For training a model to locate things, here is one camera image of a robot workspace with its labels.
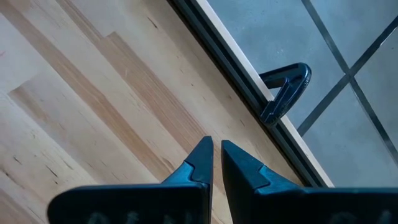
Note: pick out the black aluminium table frame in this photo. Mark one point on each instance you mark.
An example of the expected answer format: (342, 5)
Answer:
(236, 74)

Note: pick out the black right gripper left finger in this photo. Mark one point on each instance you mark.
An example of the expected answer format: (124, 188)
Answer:
(130, 205)

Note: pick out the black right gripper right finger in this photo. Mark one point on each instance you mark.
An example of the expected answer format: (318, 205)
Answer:
(295, 205)

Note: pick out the black frame clamp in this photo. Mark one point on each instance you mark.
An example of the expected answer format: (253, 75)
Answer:
(292, 90)

